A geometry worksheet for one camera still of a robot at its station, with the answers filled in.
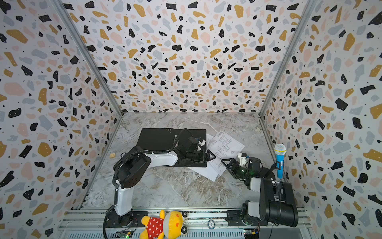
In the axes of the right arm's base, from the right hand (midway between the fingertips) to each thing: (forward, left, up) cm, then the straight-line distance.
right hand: (224, 162), depth 88 cm
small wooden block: (+6, +71, -3) cm, 71 cm away
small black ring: (+7, +65, -5) cm, 66 cm away
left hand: (+2, +7, +3) cm, 8 cm away
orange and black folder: (+20, +42, -6) cm, 47 cm away
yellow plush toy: (-32, +26, +3) cm, 42 cm away
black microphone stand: (-6, -25, -2) cm, 26 cm away
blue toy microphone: (-4, -23, +22) cm, 32 cm away
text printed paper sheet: (-4, +9, -6) cm, 11 cm away
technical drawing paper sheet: (+14, -2, -5) cm, 15 cm away
